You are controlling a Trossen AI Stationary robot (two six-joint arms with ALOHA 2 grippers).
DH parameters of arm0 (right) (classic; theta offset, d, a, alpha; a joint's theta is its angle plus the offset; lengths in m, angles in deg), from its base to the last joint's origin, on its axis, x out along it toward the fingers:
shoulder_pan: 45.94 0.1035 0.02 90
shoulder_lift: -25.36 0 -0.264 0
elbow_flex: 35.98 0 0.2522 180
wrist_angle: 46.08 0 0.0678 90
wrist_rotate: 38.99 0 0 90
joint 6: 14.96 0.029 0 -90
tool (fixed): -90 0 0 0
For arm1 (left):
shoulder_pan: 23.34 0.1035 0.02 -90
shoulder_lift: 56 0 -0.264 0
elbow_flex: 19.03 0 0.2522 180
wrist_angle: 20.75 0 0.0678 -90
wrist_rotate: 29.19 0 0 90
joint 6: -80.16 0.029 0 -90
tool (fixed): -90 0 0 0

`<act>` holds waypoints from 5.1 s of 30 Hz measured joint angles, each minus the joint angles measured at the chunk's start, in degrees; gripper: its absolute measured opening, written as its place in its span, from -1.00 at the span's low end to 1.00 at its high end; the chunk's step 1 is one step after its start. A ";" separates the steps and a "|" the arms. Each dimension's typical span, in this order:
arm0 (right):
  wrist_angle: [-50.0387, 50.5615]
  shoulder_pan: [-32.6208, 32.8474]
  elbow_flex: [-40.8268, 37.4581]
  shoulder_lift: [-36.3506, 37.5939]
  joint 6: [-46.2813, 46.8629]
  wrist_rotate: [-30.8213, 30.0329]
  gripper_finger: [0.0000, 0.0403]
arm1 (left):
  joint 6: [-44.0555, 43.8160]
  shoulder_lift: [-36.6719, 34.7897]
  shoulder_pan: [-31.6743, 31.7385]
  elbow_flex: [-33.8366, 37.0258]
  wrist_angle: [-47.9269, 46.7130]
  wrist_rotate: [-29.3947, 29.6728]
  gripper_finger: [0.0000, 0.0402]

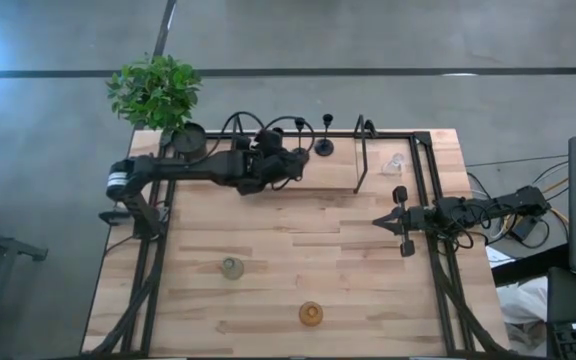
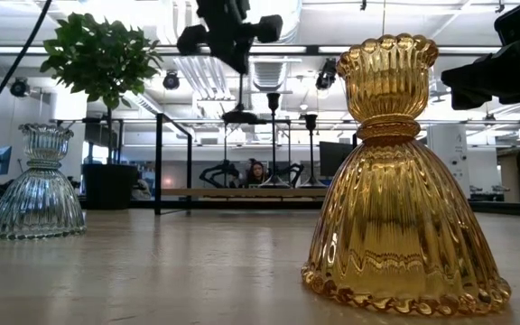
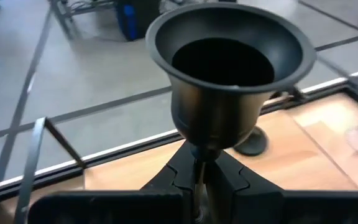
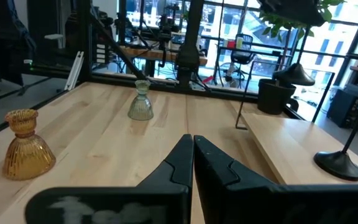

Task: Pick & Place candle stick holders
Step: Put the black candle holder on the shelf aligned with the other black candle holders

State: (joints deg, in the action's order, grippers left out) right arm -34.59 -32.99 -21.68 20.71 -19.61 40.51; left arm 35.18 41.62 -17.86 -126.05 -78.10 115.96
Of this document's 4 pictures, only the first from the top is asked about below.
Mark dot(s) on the white plastic bag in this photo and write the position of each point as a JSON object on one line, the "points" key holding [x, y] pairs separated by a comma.
{"points": [[520, 305]]}

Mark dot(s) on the clear glass candle holder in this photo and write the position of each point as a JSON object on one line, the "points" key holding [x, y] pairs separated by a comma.
{"points": [[393, 165]]}

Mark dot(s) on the black power adapter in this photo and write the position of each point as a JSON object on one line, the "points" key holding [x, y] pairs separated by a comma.
{"points": [[527, 227]]}

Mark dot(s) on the tall black candlestick holder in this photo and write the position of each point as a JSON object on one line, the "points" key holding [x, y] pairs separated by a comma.
{"points": [[299, 122]]}

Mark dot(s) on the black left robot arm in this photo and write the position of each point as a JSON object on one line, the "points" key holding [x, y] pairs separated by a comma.
{"points": [[193, 170]]}

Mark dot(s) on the black plant pot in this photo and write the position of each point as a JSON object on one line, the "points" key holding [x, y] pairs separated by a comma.
{"points": [[189, 140]]}

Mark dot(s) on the green leafy plant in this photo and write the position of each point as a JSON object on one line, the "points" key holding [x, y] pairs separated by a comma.
{"points": [[155, 92]]}

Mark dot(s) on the black floor stand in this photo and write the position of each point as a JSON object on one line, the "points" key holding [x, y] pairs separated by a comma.
{"points": [[3, 243]]}

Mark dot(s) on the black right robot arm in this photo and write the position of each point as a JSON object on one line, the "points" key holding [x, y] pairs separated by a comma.
{"points": [[493, 205]]}

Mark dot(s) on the wooden shelf black frame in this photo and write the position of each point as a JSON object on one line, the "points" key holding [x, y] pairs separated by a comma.
{"points": [[328, 170]]}

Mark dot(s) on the green tinted glass candle holder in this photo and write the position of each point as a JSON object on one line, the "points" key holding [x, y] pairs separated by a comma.
{"points": [[233, 268]]}

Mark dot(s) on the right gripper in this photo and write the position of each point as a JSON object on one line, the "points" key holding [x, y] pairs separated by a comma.
{"points": [[415, 220]]}

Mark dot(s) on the amber glass candle holder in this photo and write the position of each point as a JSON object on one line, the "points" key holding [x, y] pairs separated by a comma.
{"points": [[311, 314]]}

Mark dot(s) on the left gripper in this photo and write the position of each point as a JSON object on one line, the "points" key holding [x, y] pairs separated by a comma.
{"points": [[278, 165]]}

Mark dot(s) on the black metal rig frame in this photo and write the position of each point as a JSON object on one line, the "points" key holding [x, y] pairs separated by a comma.
{"points": [[393, 135]]}

